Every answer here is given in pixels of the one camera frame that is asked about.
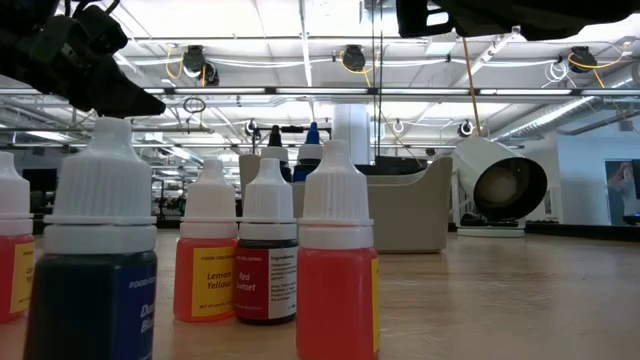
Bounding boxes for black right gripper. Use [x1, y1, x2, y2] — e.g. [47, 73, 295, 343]
[396, 0, 524, 40]

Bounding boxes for blue wall display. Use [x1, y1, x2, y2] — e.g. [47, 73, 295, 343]
[603, 158, 640, 226]

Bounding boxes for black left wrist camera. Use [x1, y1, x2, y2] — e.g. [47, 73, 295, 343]
[72, 3, 129, 55]

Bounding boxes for black ceiling cord reel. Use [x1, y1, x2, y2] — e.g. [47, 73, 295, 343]
[568, 45, 599, 75]
[180, 44, 220, 87]
[340, 44, 368, 73]

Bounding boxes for distant black workstations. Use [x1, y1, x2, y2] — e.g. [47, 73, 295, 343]
[152, 177, 184, 221]

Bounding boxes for grey plastic caddy bin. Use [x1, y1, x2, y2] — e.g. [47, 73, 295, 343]
[239, 152, 454, 254]

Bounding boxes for large bottle black tip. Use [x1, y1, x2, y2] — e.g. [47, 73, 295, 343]
[261, 124, 294, 183]

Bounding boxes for small dropper bottle blue label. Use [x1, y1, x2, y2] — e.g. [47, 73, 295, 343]
[22, 117, 159, 360]

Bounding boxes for coiled white cable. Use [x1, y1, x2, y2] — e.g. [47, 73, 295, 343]
[543, 58, 570, 89]

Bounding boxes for silver ventilation duct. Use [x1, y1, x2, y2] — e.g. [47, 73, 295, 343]
[492, 64, 640, 144]

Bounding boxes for large bottle blue tip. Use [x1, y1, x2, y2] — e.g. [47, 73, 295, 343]
[292, 121, 325, 183]

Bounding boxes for small dropper bottle yellow label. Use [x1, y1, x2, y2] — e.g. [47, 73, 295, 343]
[295, 139, 382, 360]
[172, 157, 240, 324]
[0, 151, 38, 325]

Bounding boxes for small dropper bottle red label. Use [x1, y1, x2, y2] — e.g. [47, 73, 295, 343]
[232, 157, 300, 327]

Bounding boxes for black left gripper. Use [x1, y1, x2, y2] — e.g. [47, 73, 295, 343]
[0, 0, 167, 120]

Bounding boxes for black monitor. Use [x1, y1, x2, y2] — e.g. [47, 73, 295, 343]
[21, 168, 59, 194]

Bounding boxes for yellow hanging cable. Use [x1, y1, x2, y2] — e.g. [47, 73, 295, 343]
[460, 37, 484, 139]

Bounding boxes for white square column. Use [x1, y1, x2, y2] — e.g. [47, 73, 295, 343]
[331, 103, 372, 151]

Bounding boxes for coiled black cable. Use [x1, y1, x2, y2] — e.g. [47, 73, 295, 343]
[181, 96, 207, 115]

